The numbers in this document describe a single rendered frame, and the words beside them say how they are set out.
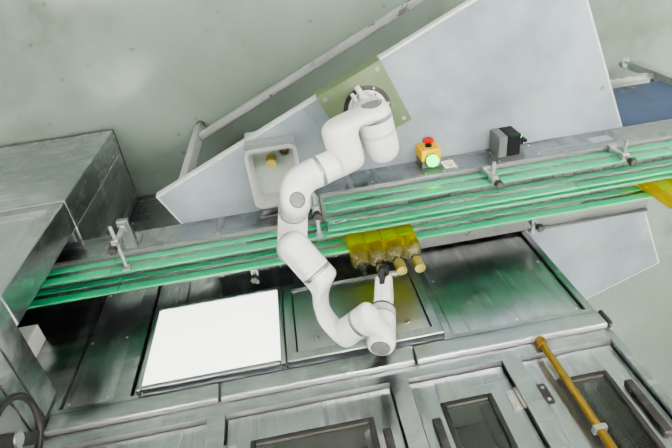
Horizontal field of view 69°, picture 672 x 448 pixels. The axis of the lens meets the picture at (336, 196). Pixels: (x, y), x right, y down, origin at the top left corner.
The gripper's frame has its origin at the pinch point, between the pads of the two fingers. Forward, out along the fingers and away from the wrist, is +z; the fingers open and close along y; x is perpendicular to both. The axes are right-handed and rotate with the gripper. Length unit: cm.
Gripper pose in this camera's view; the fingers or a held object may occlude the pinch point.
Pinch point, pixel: (384, 275)
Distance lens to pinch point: 152.4
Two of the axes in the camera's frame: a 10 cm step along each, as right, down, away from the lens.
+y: -1.2, -8.5, -5.1
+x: -9.9, 0.4, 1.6
